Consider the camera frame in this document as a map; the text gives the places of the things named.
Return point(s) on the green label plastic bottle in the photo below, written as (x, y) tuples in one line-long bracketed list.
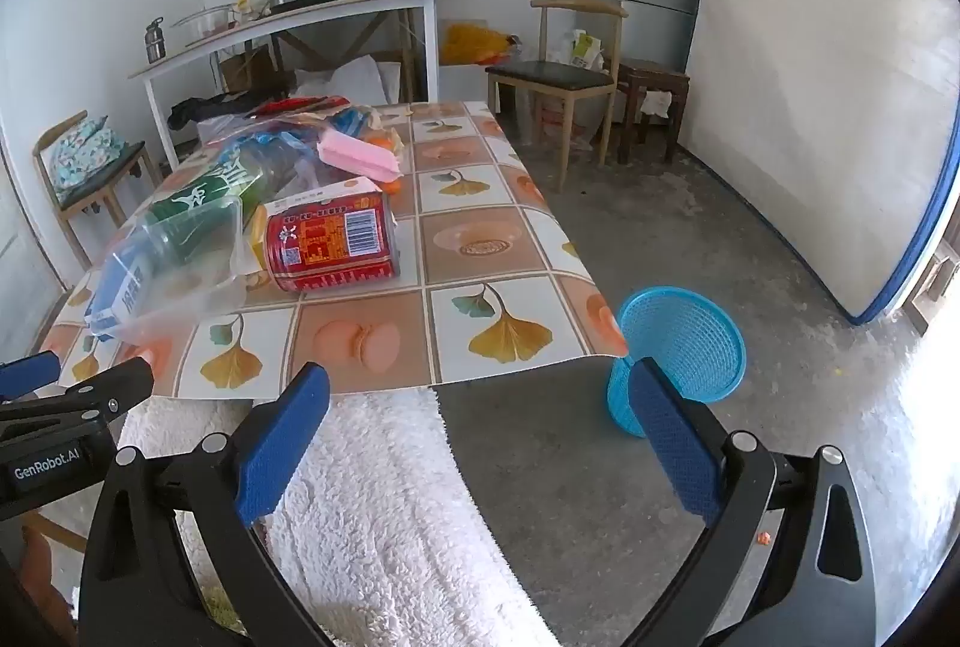
[(202, 190)]

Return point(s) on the glass bowl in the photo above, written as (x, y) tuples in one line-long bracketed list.
[(202, 21)]

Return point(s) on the wooden chair black seat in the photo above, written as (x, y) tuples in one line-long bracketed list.
[(547, 73)]

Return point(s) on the yellow plastic bag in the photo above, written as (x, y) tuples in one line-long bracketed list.
[(472, 44)]

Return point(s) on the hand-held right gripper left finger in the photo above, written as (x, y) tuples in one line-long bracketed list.
[(289, 444)]

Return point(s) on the steel flask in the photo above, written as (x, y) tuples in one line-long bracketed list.
[(154, 44)]

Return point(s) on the cardboard box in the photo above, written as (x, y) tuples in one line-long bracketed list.
[(247, 66)]

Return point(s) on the blue white toothpaste box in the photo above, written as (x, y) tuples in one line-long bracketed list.
[(112, 302)]

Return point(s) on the white fluffy garment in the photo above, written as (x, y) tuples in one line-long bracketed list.
[(375, 504)]

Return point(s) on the white door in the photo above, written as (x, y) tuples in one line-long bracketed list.
[(19, 272)]

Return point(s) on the red drink can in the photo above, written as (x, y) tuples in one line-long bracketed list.
[(330, 242)]

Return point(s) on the white mattress blue edge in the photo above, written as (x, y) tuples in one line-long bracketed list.
[(817, 92)]

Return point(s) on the wooden chair dark seat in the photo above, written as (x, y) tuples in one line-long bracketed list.
[(105, 175)]

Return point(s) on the white sack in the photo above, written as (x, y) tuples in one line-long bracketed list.
[(562, 107), (352, 77)]

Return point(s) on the white side table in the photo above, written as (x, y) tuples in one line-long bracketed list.
[(337, 10)]

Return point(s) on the clear plastic container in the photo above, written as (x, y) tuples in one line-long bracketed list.
[(172, 295)]

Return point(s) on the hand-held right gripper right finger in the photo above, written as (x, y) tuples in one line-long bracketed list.
[(671, 444)]

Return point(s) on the blue snack wrapper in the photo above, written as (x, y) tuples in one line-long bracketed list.
[(352, 118)]

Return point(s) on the leaf patterned tablecloth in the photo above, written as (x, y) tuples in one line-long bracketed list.
[(480, 242)]

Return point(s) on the pink packet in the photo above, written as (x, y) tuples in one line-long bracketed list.
[(356, 152)]

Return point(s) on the floral cushion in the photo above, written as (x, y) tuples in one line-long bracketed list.
[(82, 156)]

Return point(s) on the black cloth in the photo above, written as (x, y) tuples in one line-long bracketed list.
[(202, 109)]

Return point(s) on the white cloth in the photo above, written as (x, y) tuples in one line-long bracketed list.
[(654, 103)]

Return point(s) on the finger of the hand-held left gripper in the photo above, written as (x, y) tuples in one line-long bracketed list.
[(30, 376), (112, 388)]

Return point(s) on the small clear bottle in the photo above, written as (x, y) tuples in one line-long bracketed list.
[(244, 2)]

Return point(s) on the dark wooden stool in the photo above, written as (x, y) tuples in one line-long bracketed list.
[(652, 71)]

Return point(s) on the blue plastic basket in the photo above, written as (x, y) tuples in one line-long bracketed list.
[(690, 340)]

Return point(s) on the white orange medicine box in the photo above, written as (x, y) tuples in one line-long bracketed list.
[(322, 196)]

